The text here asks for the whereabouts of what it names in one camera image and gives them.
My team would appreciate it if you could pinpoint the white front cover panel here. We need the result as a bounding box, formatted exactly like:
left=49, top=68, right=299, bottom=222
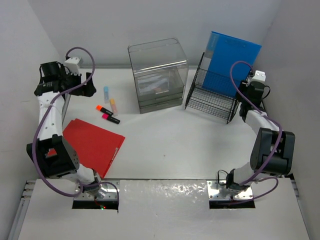
left=19, top=178, right=309, bottom=240

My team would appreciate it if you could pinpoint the aluminium table frame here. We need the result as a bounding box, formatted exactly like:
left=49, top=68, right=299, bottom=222
left=7, top=65, right=305, bottom=240

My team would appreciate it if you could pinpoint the blue folder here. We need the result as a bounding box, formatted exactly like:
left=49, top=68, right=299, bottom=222
left=200, top=31, right=262, bottom=97

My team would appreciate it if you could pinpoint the orange black highlighter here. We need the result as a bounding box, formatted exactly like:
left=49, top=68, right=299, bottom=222
left=96, top=105, right=114, bottom=116

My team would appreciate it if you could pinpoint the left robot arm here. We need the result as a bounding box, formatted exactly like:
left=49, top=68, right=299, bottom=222
left=26, top=57, right=101, bottom=197

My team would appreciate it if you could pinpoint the red folder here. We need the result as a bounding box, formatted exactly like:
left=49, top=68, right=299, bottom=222
left=63, top=118, right=125, bottom=178

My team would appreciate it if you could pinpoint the blue cap clear marker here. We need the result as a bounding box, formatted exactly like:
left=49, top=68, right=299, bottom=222
left=103, top=86, right=110, bottom=103

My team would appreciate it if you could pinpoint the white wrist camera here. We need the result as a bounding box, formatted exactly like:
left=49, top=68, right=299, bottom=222
left=251, top=70, right=266, bottom=84
left=63, top=57, right=83, bottom=75

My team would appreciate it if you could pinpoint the orange cap clear marker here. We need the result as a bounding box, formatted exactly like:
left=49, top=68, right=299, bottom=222
left=109, top=98, right=118, bottom=117

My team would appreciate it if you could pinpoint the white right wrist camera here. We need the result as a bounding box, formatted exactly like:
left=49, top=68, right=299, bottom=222
left=251, top=70, right=266, bottom=84

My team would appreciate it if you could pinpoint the pink black highlighter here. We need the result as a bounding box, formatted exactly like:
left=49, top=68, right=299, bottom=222
left=102, top=113, right=121, bottom=125

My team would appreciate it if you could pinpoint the black wire mesh rack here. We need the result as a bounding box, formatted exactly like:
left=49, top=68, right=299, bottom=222
left=184, top=54, right=240, bottom=124

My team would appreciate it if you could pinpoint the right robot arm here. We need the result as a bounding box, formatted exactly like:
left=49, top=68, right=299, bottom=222
left=225, top=81, right=296, bottom=195

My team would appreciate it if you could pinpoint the clear plastic drawer organizer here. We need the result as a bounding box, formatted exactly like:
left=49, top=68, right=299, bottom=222
left=127, top=38, right=189, bottom=114

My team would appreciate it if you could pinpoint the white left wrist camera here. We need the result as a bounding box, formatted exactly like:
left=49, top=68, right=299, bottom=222
left=63, top=57, right=83, bottom=75

